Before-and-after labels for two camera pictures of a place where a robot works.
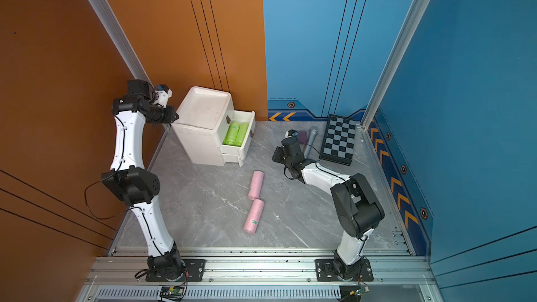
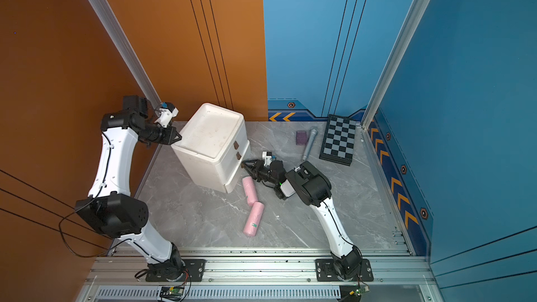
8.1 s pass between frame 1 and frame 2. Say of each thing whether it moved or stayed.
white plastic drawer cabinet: moved
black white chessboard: stayed
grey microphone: stayed
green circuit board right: stayed
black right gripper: moved
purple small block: stayed
